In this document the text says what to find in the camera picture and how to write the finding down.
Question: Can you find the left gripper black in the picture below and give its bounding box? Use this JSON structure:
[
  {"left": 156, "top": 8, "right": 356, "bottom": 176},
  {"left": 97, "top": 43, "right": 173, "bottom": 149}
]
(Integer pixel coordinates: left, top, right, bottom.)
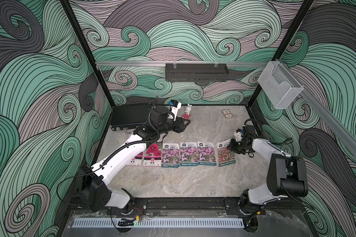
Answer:
[{"left": 156, "top": 116, "right": 189, "bottom": 136}]

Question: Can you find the red flower seed packet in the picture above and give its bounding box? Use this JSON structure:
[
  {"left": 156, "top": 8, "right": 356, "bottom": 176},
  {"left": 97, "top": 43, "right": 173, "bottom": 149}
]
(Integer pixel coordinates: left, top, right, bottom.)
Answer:
[{"left": 217, "top": 139, "right": 236, "bottom": 167}]

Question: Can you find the white teal seed packet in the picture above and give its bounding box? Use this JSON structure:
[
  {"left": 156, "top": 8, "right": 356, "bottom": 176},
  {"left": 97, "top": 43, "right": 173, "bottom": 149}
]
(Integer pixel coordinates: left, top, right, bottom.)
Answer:
[{"left": 180, "top": 142, "right": 199, "bottom": 166}]

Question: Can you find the white back seed packet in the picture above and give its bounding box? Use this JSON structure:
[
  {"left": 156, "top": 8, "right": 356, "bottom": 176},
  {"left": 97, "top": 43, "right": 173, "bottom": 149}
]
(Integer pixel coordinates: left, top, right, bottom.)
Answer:
[{"left": 161, "top": 143, "right": 181, "bottom": 168}]

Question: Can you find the purple flower seed packet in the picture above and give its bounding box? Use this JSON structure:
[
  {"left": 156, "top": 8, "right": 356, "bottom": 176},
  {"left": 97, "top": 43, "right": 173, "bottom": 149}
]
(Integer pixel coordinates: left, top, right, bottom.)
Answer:
[{"left": 197, "top": 142, "right": 217, "bottom": 166}]

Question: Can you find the hollyhock seed packet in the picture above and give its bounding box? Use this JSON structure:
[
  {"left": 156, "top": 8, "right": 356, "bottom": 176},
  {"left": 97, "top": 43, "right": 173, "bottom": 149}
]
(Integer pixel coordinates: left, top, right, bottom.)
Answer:
[
  {"left": 143, "top": 144, "right": 162, "bottom": 167},
  {"left": 127, "top": 152, "right": 143, "bottom": 166}
]

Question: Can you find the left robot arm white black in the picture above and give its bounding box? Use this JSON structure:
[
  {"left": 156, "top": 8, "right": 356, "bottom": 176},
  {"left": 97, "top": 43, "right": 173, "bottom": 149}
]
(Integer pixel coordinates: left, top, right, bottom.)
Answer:
[{"left": 77, "top": 117, "right": 190, "bottom": 212}]

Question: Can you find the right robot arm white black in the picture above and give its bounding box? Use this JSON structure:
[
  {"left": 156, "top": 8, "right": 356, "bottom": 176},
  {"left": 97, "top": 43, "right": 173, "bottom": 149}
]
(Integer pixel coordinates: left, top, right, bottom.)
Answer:
[{"left": 227, "top": 137, "right": 309, "bottom": 212}]

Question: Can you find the small seed packet far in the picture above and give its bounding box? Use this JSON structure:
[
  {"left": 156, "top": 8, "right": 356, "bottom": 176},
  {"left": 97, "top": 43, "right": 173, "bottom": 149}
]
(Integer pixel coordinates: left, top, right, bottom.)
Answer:
[{"left": 222, "top": 109, "right": 233, "bottom": 119}]

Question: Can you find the white rabbit figurine pink base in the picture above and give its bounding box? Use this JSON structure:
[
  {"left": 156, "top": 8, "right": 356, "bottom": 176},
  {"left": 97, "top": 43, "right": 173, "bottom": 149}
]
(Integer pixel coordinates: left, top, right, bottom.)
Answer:
[{"left": 182, "top": 104, "right": 192, "bottom": 119}]

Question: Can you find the black aluminium briefcase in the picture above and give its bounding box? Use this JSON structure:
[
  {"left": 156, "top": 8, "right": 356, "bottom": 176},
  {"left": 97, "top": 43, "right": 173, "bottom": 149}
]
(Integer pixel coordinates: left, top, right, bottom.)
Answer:
[{"left": 110, "top": 104, "right": 151, "bottom": 131}]

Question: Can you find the black wall tray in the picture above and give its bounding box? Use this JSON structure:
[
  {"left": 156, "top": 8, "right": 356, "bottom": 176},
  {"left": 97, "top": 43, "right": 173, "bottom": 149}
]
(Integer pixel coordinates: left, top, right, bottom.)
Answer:
[{"left": 165, "top": 64, "right": 229, "bottom": 84}]

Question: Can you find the aluminium wall rail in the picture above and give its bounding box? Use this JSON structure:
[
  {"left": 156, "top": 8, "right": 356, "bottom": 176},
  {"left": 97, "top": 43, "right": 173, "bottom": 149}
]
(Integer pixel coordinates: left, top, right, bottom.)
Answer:
[{"left": 95, "top": 60, "right": 268, "bottom": 67}]

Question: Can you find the clear acrylic wall holder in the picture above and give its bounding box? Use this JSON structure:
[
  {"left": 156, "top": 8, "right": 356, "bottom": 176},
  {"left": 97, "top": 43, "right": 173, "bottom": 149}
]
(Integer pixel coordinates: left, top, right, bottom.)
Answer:
[{"left": 258, "top": 61, "right": 303, "bottom": 109}]

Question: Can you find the black front rail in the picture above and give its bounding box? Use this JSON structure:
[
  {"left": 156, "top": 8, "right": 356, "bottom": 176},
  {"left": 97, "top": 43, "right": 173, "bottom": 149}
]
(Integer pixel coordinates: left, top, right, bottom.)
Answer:
[{"left": 66, "top": 197, "right": 304, "bottom": 216}]

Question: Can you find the white slotted cable duct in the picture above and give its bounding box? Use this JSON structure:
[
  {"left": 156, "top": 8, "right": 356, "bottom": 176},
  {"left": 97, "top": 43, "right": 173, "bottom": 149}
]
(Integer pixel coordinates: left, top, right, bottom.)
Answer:
[{"left": 72, "top": 217, "right": 244, "bottom": 229}]

